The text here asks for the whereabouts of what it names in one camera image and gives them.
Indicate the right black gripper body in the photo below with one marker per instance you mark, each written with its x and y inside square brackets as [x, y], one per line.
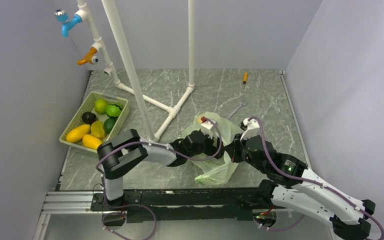
[239, 153]

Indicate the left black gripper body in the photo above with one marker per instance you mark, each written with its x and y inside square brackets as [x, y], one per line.
[207, 148]

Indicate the yellow fake starfruit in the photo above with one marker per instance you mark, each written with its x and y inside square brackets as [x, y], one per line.
[97, 130]

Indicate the yellow fake lemon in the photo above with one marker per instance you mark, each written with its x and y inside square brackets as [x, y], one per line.
[78, 133]

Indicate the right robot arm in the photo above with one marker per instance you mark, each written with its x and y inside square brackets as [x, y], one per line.
[291, 184]

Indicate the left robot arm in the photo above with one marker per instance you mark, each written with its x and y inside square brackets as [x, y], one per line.
[118, 156]

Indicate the dark green fake avocado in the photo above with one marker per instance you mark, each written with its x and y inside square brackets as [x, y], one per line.
[109, 124]

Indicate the green fake watermelon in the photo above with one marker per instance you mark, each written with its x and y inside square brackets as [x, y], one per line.
[113, 110]

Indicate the yellow-green fake lime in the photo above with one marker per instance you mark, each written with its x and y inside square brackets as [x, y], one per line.
[100, 106]

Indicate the yellow fake mango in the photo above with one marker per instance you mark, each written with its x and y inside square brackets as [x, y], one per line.
[91, 142]

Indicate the silver wrench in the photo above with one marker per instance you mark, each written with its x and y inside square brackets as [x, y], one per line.
[241, 104]

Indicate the green plastic basket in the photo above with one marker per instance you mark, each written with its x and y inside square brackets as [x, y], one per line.
[99, 119]

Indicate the orange faucet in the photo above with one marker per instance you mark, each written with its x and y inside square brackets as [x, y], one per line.
[89, 58]

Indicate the blue faucet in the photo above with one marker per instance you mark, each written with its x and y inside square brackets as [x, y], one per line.
[66, 23]

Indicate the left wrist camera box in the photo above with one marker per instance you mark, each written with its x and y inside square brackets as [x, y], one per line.
[207, 127]

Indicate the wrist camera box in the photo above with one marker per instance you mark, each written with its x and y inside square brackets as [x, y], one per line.
[251, 129]
[207, 127]

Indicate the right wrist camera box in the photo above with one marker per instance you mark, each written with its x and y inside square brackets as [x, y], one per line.
[251, 129]

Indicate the orange handle screwdriver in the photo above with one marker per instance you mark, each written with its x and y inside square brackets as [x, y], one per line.
[245, 78]

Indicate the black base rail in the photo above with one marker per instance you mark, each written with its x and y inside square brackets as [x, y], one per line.
[239, 203]

